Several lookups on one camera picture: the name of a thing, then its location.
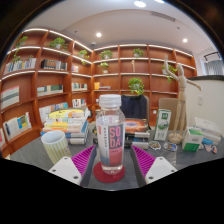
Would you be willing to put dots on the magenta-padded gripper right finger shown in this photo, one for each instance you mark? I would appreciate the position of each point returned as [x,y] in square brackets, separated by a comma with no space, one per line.
[160,168]

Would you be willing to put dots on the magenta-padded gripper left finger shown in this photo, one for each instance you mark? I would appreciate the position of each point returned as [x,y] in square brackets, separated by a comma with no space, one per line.
[66,168]

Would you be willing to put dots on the clear plastic soda water bottle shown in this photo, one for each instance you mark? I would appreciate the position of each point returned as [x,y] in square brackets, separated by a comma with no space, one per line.
[110,140]

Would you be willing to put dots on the yellow striped white mug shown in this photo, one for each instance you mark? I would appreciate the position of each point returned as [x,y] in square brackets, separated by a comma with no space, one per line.
[56,148]

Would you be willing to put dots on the round white sticker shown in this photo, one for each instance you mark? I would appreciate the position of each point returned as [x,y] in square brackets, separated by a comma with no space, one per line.
[155,145]

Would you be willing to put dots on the round blue sticker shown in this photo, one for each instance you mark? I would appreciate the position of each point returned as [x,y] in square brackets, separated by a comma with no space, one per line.
[170,146]

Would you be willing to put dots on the flat round red coaster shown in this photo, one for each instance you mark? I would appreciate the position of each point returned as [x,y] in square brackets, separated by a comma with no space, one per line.
[100,176]

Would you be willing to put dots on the stack of colourful books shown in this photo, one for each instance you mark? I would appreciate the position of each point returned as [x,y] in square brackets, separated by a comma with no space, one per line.
[66,126]

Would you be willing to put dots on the small green white box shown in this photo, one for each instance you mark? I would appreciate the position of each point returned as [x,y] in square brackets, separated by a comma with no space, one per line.
[192,140]

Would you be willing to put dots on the stack of dark books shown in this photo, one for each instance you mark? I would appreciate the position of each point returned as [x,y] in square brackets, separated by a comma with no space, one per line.
[136,128]

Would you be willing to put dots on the white orange sticker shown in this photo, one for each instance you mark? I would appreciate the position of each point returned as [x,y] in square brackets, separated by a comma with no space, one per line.
[208,148]

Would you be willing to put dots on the blue orange oval sticker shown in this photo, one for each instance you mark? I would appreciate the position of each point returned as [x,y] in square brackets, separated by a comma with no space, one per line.
[214,150]

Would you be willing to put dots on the tan chair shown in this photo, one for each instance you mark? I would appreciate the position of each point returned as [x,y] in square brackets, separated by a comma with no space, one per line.
[168,106]

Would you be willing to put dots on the dark office chair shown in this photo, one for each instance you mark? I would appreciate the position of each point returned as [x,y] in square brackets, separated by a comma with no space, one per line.
[133,106]

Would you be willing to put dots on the wooden artist mannequin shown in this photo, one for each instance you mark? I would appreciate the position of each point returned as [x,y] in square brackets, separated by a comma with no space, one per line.
[181,100]

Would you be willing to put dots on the orange wooden shelf unit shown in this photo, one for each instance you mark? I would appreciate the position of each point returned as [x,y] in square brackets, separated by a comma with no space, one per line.
[50,83]

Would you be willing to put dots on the white curtain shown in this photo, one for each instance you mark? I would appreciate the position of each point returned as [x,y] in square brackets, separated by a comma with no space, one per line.
[215,67]

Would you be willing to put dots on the recessed ceiling spotlight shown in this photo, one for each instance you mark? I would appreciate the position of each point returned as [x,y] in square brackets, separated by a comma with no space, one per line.
[98,34]
[185,40]

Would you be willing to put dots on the ceiling air vent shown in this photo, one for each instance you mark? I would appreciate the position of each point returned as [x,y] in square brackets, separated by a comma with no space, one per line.
[162,15]

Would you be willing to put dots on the branched ceiling lamp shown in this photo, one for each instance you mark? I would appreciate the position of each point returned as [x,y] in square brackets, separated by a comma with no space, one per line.
[140,3]

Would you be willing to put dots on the white wall switch plate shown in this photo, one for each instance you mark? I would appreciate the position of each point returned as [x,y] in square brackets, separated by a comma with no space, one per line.
[200,100]

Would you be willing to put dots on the black curtain rail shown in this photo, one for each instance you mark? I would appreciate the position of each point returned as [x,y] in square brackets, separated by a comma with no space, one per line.
[211,55]

